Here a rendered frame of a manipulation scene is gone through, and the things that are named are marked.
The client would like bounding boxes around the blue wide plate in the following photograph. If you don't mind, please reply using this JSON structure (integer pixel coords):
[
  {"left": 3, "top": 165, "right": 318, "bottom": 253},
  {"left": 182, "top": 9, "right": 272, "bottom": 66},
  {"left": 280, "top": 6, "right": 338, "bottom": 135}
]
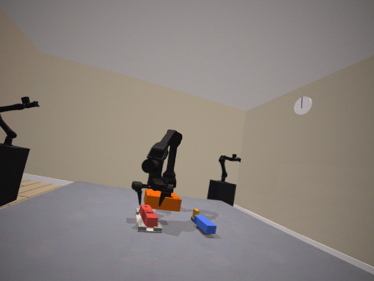
[{"left": 194, "top": 215, "right": 217, "bottom": 234}]

